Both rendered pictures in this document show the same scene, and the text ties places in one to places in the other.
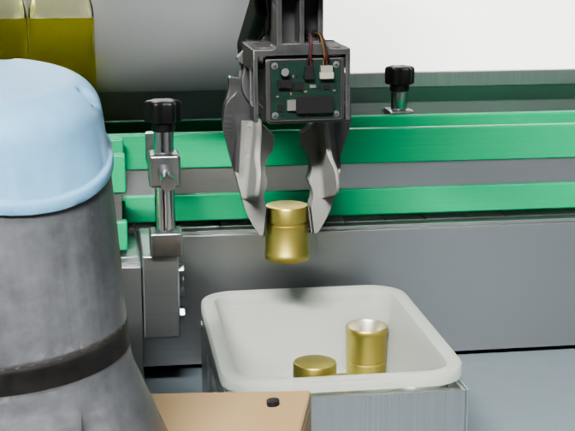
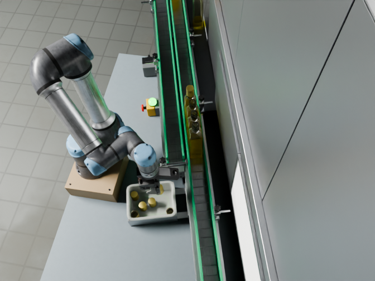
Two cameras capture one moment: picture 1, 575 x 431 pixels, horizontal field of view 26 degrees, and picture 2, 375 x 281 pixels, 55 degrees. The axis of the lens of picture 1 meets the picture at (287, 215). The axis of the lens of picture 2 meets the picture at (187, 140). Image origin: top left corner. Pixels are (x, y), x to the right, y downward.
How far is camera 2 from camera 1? 181 cm
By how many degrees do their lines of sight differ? 81
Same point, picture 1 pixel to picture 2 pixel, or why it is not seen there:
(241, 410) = (109, 185)
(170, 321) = not seen: hidden behind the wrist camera
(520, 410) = (162, 242)
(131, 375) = (83, 169)
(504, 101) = not seen: hidden behind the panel
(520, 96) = not seen: hidden behind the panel
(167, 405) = (113, 177)
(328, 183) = (152, 192)
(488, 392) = (171, 237)
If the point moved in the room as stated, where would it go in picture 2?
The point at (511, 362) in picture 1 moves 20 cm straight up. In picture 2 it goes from (187, 246) to (186, 235)
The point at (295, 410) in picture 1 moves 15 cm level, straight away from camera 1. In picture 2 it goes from (106, 192) to (139, 193)
